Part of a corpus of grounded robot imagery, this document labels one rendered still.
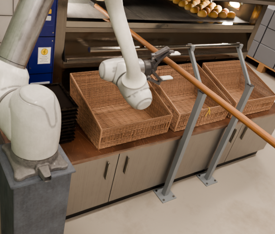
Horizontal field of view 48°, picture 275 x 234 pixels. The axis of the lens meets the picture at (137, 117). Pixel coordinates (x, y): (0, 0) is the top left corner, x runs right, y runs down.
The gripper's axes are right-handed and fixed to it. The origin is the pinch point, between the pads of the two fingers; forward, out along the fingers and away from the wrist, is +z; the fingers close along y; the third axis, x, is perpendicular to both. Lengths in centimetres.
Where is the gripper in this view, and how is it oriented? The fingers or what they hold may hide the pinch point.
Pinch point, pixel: (173, 65)
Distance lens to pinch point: 160.4
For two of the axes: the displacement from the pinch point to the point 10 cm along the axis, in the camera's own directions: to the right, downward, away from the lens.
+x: 5.2, 5.6, -6.4
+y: -2.1, 8.2, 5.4
